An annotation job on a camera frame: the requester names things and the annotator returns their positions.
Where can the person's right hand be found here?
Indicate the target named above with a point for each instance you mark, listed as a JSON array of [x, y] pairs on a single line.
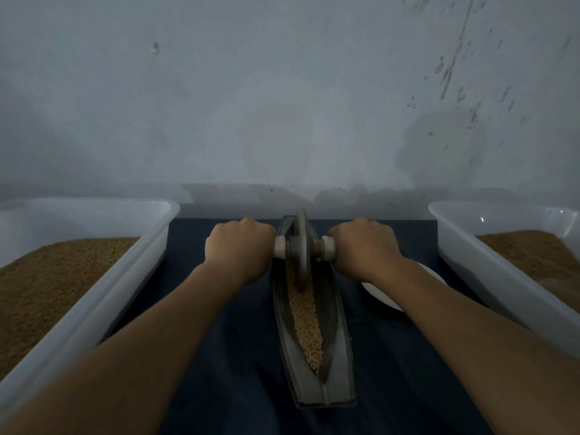
[[364, 251]]

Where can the person's left hand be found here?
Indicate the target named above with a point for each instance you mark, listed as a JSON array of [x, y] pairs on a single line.
[[237, 251]]

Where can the small ground grain portion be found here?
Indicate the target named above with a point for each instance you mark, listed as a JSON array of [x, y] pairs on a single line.
[[306, 326]]

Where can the white plastic tray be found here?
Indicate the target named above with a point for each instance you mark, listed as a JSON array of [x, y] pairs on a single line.
[[118, 285], [480, 276]]

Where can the boat-shaped metal grinding trough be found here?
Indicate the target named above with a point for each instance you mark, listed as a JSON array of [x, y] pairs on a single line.
[[337, 367]]

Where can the person's left forearm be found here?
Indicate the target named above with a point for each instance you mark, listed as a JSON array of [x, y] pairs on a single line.
[[118, 358]]

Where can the person's right forearm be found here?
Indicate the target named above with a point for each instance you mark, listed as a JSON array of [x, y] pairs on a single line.
[[489, 349]]

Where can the white round plate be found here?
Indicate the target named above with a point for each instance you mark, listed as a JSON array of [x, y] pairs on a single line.
[[385, 296]]

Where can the dark blue tablecloth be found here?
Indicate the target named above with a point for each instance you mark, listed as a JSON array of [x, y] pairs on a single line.
[[236, 376]]

